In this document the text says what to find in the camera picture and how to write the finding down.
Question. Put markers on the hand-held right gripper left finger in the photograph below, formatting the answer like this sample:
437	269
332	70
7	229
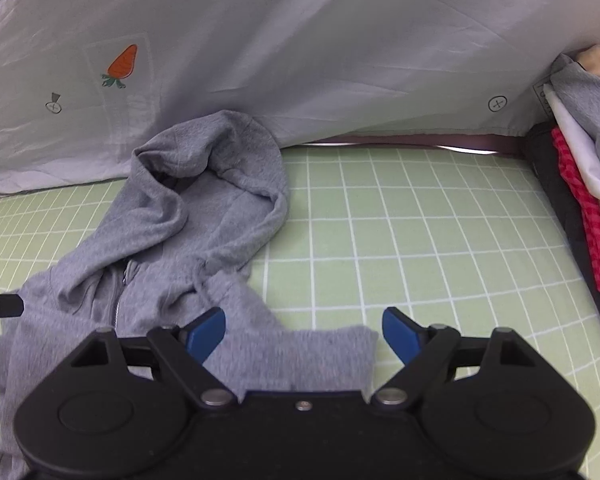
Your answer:
205	334

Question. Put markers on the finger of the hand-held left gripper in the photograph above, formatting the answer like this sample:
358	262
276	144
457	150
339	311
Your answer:
2	306

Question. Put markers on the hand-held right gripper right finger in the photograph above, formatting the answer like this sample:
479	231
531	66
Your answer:
402	332

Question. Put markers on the grey zip hoodie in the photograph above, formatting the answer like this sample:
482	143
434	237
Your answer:
180	240

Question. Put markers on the green grid mat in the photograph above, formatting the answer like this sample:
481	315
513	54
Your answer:
405	235

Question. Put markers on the brown edge strip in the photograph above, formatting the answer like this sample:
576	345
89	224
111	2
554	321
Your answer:
410	140

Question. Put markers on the black folded garment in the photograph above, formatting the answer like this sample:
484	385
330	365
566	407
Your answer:
555	185

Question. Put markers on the red checked folded garment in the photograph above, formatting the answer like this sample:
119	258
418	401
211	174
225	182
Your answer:
595	240

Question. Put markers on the white folded garment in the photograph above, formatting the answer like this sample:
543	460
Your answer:
580	155

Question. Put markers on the grey folded garment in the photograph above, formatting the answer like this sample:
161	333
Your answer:
590	95

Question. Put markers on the grey printed bed sheet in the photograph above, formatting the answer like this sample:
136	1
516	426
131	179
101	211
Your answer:
330	35

